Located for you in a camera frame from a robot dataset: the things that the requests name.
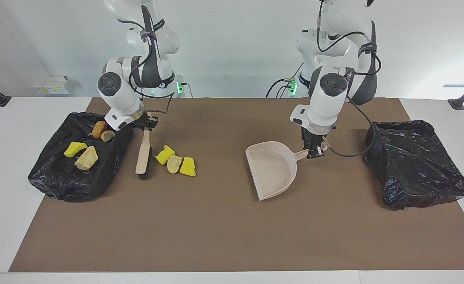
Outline beige plastic dustpan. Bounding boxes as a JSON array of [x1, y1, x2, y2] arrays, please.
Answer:
[[245, 141, 328, 201]]

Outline beige hand brush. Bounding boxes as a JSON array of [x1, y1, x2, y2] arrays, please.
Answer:
[[135, 112, 153, 181]]

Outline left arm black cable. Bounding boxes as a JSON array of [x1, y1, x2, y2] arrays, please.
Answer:
[[317, 0, 376, 158]]

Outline white wall socket boxes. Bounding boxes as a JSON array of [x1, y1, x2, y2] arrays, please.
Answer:
[[31, 75, 71, 95]]

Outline yellow sponge piece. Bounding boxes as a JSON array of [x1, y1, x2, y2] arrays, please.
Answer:
[[155, 145, 175, 165], [179, 157, 196, 177], [63, 142, 88, 158]]

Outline left arm base cable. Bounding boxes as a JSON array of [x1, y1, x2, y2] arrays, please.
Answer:
[[266, 59, 305, 98]]

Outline black bag-lined trash bin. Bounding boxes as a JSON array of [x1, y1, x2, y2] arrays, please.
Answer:
[[28, 112, 134, 203], [363, 120, 464, 210]]

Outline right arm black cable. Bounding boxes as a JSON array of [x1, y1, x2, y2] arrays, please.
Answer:
[[117, 18, 177, 115]]

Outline brown table mat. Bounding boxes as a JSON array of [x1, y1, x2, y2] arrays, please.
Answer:
[[8, 97, 464, 273]]

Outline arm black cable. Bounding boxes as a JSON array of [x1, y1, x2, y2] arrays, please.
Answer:
[[117, 18, 177, 115], [317, 0, 376, 158]]

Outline pale lumpy bread piece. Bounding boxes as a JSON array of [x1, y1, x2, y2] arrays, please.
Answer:
[[166, 155, 183, 174]]

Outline brown bread roll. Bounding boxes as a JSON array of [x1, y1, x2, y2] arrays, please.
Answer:
[[92, 120, 108, 139]]

